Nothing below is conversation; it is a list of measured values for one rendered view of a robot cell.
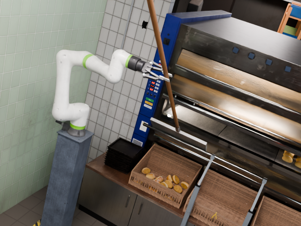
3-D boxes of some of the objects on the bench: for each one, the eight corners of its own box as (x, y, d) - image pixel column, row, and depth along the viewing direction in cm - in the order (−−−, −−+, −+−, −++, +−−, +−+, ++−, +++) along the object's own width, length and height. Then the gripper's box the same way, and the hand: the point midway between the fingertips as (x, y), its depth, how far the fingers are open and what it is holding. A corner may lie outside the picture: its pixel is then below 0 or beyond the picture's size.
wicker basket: (198, 189, 398) (207, 167, 388) (250, 215, 380) (260, 193, 370) (181, 211, 356) (190, 186, 346) (238, 241, 338) (249, 217, 328)
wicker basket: (147, 164, 417) (154, 142, 406) (195, 187, 400) (203, 165, 390) (126, 183, 374) (133, 159, 363) (179, 210, 357) (188, 185, 347)
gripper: (145, 58, 261) (176, 71, 254) (133, 77, 256) (165, 91, 249) (143, 52, 254) (175, 65, 247) (131, 72, 249) (164, 85, 243)
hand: (165, 76), depth 249 cm, fingers closed on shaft, 3 cm apart
